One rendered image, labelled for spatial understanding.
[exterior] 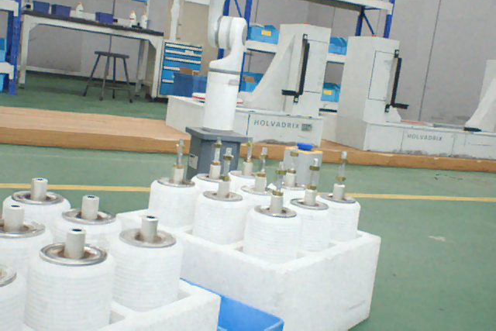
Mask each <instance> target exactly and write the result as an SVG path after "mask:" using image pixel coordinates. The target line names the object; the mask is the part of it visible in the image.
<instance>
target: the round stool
mask: <svg viewBox="0 0 496 331"><path fill-rule="evenodd" d="M94 54H98V56H97V59H96V61H95V65H94V67H93V70H92V73H91V76H90V78H89V80H88V83H87V86H86V88H85V90H84V93H83V95H82V96H85V95H86V92H87V90H88V86H92V87H97V88H102V94H101V97H100V101H102V100H103V95H104V90H105V88H107V89H112V98H115V90H123V91H129V98H130V103H133V100H132V95H131V88H130V84H129V75H128V71H127V70H126V62H125V58H128V59H129V55H127V54H121V53H110V52H105V51H97V50H95V51H94ZM100 55H103V56H108V58H107V62H106V68H105V76H104V81H103V84H94V83H90V82H91V79H92V76H93V73H94V72H95V68H96V65H97V63H98V59H99V57H100ZM110 57H114V65H113V85H110V84H105V81H106V77H107V72H108V67H109V58H110ZM117 57H120V58H122V60H123V65H124V70H125V75H126V79H127V85H128V88H127V87H121V86H115V60H116V58H117ZM99 85H101V86H99ZM105 86H108V87H105ZM111 87H113V88H111Z"/></svg>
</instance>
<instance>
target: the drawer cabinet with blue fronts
mask: <svg viewBox="0 0 496 331"><path fill-rule="evenodd" d="M203 47H204V46H201V45H195V43H186V42H180V41H175V40H164V39H162V45H161V53H160V66H159V74H158V80H157V93H156V98H154V101H155V102H162V103H168V101H169V98H168V97H167V96H168V95H169V96H173V86H174V76H173V74H174V71H175V72H180V68H179V67H186V68H191V69H193V71H196V72H199V74H200V73H201V66H202V54H203ZM155 49H156V48H155V47H154V45H153V44H152V43H151V42H150V41H149V44H148V51H147V60H146V73H145V81H148V82H151V83H152V78H153V65H154V58H155ZM143 92H145V93H146V95H145V98H147V99H149V100H151V101H152V98H151V97H150V93H151V86H148V85H144V88H143Z"/></svg>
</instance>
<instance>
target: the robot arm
mask: <svg viewBox="0 0 496 331"><path fill-rule="evenodd" d="M224 2H225V0H209V8H208V29H207V37H208V44H210V46H211V47H214V48H218V49H224V50H231V52H230V55H229V56H227V57H225V58H223V59H221V60H214V61H212V62H211V63H210V65H209V72H208V83H207V90H206V96H205V109H204V115H203V122H202V128H201V130H204V131H206V132H210V133H221V134H233V125H234V119H235V113H236V102H237V95H238V89H239V76H240V71H241V66H242V60H243V51H244V47H245V43H246V32H247V24H246V20H245V19H241V18H236V17H228V16H222V7H223V4H224Z"/></svg>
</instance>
